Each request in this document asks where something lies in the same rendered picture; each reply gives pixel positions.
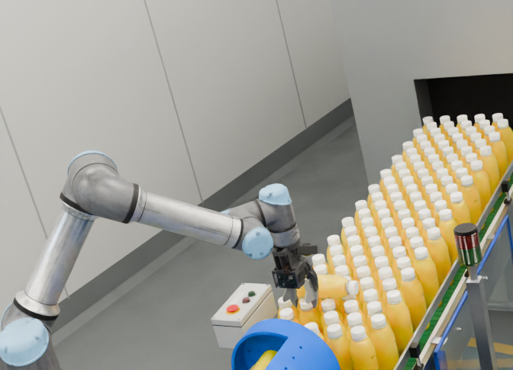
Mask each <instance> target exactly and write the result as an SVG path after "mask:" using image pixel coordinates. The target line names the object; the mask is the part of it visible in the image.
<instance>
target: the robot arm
mask: <svg viewBox="0 0 513 370"><path fill-rule="evenodd" d="M67 176H68V178H67V180H66V183H65V185H64V186H63V190H62V191H61V193H60V201H61V203H62V207H61V209H60V212H59V214H58V216H57V218H56V221H55V223H54V225H53V228H52V230H51V231H50V235H49V236H48V238H47V241H46V243H45V245H44V248H43V250H42V252H41V254H40V257H39V259H38V261H37V264H36V265H35V268H34V270H33V272H32V275H31V277H30V279H29V282H28V283H27V286H26V288H25V290H23V291H19V292H18V293H17V294H16V295H15V298H14V300H13V301H12V302H11V303H10V304H9V305H8V306H7V308H6V309H5V312H4V314H3V316H2V324H1V327H2V331H1V332H0V357H1V358H2V360H3V362H4V364H5V367H6V369H7V370H62V369H61V367H60V364H59V361H58V359H57V357H56V353H55V352H54V349H53V342H52V336H51V331H52V329H53V326H54V324H55V322H56V319H57V317H58V315H59V313H60V308H59V305H58V303H57V302H58V300H59V298H60V295H61V294H62V291H63V289H64V287H65V285H66V282H67V280H68V278H69V275H70V273H71V271H72V270H73V266H74V265H75V263H76V260H77V258H78V256H79V254H80V251H81V249H82V247H83V245H84V242H85V241H86V238H87V236H88V234H89V231H90V230H91V227H92V225H93V223H94V221H95V219H97V218H100V217H103V218H106V219H109V220H114V221H117V222H120V223H123V224H129V223H131V222H133V221H134V222H138V223H140V224H145V225H148V226H152V227H156V228H160V229H162V230H168V231H170V232H174V233H178V234H182V235H184V236H190V237H192V238H196V239H199V240H204V241H207V242H210V243H215V244H218V245H221V246H226V247H229V248H232V249H237V250H240V251H243V252H244V253H245V254H246V255H247V256H249V257H250V258H251V259H263V258H265V257H267V256H268V255H269V254H270V253H271V251H272V249H273V247H274V250H273V251H272V253H273V258H274V262H275V264H276V266H275V267H274V269H273V270H272V271H271V272H272V274H273V280H274V283H275V286H276V288H277V287H278V286H279V287H280V288H285V289H286V290H285V293H284V295H283V297H282V300H283V302H286V301H288V300H289V299H290V301H291V302H292V304H293V305H294V306H295V307H297V306H298V296H297V290H296V289H300V287H302V286H303V285H304V287H305V302H306V303H307V304H308V303H310V302H311V303H312V305H313V308H316V307H317V304H318V276H317V274H316V272H315V270H314V269H313V266H312V265H310V264H309V261H308V260H307V259H306V256H310V255H311V254H317V252H318V247H317V246H316V245H311V244H310V243H303V244H302V245H300V243H301V242H300V239H299V233H298V232H299V231H298V228H297V224H296V220H295V215H294V211H293V208H292V200H291V198H290V196H289V192H288V189H287V187H285V186H284V185H281V184H272V185H267V186H266V187H265V188H262V189H261V190H260V193H259V195H260V196H259V198H260V199H256V200H255V201H251V202H249V203H246V204H242V205H240V206H237V207H235V208H229V209H228V210H226V211H223V212H221V213H220V212H217V211H213V210H209V209H207V208H202V207H199V206H196V205H193V204H189V203H185V202H183V201H178V200H175V199H172V198H168V197H164V196H162V195H157V194H154V193H151V192H148V191H144V190H142V189H141V187H140V185H138V184H135V183H133V182H129V181H127V180H125V179H123V178H122V177H120V176H119V174H118V169H117V166H116V165H115V163H114V161H113V160H112V159H111V158H110V157H109V156H107V155H106V154H104V153H102V152H99V151H96V150H88V151H85V152H82V153H80V154H78V155H77V156H75V157H74V158H73V160H72V161H71V163H70V164H69V167H68V170H67ZM266 227H268V229H266ZM302 255H303V256H302ZM275 274H276V277H277V279H278V281H277V282H276V280H275V276H274V275H275Z"/></svg>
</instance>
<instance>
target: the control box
mask: <svg viewBox="0 0 513 370"><path fill-rule="evenodd" d="M249 291H254V292H255V295H254V296H248V292H249ZM240 293H241V294H240ZM242 293H243V294H242ZM237 296H240V297H237ZM245 297H248V298H249V299H250V301H248V302H247V303H244V302H243V301H242V300H243V298H245ZM232 301H233V303H231V302H232ZM232 304H236V305H238V307H239V308H238V309H237V310H236V311H235V312H232V313H231V312H228V311H227V307H228V306H230V305H232ZM277 313H278V311H277V308H276V302H275V300H274V297H273V292H272V288H271V285H265V284H251V283H242V284H241V286H240V287H239V288H238V289H237V290H236V291H235V292H234V293H233V294H232V295H231V296H230V298H229V299H228V300H227V301H226V302H225V303H224V305H223V306H222V307H221V308H220V309H219V311H218V312H217V313H216V314H215V315H214V316H213V317H212V318H211V322H212V324H213V327H214V330H215V335H216V338H217V341H218V345H219V347H221V348H229V349H234V347H235V346H236V345H237V343H238V342H239V340H240V339H241V338H242V337H243V335H244V334H245V333H246V332H247V331H248V330H249V329H250V328H251V327H252V326H253V325H254V324H255V323H258V322H260V321H262V320H265V319H273V318H274V317H275V315H276V314H277Z"/></svg>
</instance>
